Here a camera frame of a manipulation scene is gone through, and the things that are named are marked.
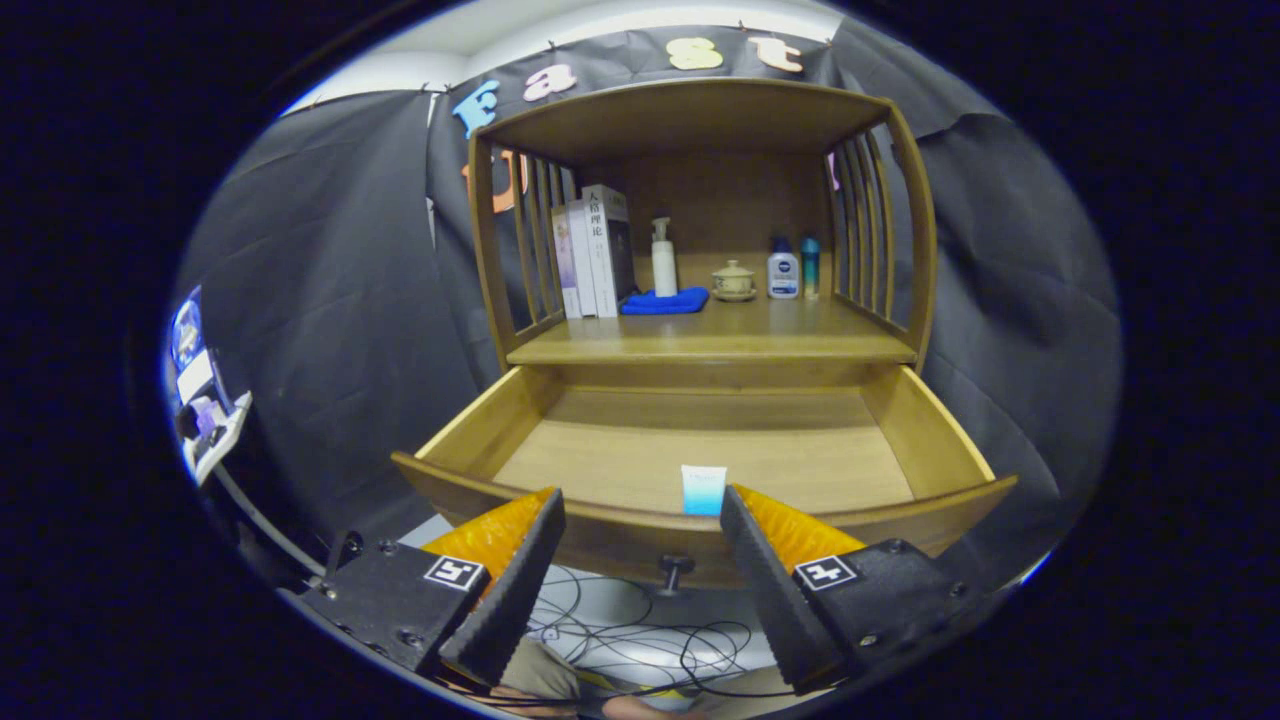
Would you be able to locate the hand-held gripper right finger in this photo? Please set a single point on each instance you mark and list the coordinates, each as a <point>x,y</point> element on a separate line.
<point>775,600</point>

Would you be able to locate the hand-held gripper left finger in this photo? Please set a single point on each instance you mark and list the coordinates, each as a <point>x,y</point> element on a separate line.
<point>510,600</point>

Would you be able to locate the blue and white tube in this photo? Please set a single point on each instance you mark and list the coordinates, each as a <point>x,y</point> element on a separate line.
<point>703,492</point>

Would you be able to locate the wooden drawer with black knob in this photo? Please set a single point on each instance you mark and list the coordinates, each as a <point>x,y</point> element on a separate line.
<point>620,450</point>

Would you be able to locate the wooden countertop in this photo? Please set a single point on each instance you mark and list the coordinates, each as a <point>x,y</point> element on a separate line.
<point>760,330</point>

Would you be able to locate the brown wooden cabinet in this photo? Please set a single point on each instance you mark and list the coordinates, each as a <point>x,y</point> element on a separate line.
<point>690,115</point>

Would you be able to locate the person's khaki trousers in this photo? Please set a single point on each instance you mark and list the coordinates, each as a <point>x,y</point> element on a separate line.
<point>535,672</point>

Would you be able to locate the folded blue cloth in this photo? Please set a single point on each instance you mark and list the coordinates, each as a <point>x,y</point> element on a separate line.
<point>665,302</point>

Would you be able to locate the beige lidded tea cup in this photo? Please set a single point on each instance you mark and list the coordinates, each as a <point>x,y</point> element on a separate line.
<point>733,282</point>

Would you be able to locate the white lotion bottle blue cap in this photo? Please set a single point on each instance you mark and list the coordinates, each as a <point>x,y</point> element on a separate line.
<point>783,275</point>

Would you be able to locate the white side table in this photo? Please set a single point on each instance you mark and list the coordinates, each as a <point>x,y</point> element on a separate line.
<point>228,435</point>

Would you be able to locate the slim teal bottle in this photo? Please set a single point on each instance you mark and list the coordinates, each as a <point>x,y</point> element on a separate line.
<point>810,270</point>

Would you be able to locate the thin pink book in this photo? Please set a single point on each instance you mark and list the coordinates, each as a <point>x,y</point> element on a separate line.
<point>563,265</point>

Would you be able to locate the thin white book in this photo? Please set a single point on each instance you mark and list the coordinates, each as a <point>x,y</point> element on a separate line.
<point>582,260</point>

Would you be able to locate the white pump bottle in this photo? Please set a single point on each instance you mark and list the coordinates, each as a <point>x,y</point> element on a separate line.
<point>664,270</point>

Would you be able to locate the black backdrop cloth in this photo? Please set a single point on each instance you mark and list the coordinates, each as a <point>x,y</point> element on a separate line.
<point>320,300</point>

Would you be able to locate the thick white and black book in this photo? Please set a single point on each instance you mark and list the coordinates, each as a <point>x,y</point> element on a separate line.
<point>605,250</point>

